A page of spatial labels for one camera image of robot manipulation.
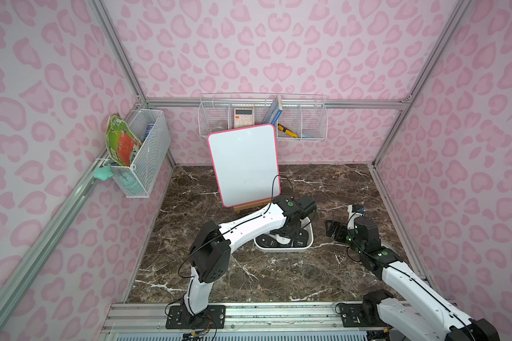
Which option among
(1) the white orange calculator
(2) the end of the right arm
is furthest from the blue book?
(2) the end of the right arm

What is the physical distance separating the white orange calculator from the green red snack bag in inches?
16.4

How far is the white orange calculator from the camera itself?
3.16 ft

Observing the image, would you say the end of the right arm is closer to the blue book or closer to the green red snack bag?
the blue book

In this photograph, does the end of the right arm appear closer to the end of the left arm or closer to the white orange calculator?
the end of the left arm

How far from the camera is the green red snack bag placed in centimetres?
68

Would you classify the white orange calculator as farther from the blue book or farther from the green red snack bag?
the green red snack bag

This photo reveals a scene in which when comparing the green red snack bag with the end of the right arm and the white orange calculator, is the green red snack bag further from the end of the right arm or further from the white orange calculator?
the end of the right arm

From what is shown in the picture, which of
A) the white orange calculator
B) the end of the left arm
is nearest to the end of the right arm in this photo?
the end of the left arm

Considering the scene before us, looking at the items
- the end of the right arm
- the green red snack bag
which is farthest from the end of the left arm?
the green red snack bag

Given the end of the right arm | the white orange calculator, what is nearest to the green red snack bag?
the white orange calculator

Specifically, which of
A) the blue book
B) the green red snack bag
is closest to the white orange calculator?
the blue book

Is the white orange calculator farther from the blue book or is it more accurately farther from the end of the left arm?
the end of the left arm

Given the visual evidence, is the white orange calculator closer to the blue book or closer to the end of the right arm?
the blue book

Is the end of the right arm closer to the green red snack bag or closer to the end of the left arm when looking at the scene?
the end of the left arm
